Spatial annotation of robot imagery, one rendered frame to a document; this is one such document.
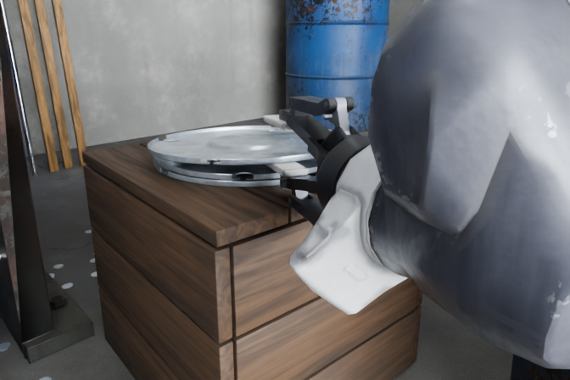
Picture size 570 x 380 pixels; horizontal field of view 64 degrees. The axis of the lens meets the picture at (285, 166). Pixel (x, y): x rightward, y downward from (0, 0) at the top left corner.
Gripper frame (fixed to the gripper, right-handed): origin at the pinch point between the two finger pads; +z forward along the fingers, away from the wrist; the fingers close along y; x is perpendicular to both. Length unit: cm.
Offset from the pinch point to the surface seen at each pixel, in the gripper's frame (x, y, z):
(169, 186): 12.7, -5.6, 6.8
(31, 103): 49, -11, 181
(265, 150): 0.0, -2.2, 7.0
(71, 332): 29, -37, 31
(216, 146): 5.5, -2.0, 11.4
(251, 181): 3.3, -5.0, 2.6
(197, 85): -30, -9, 214
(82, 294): 28, -39, 48
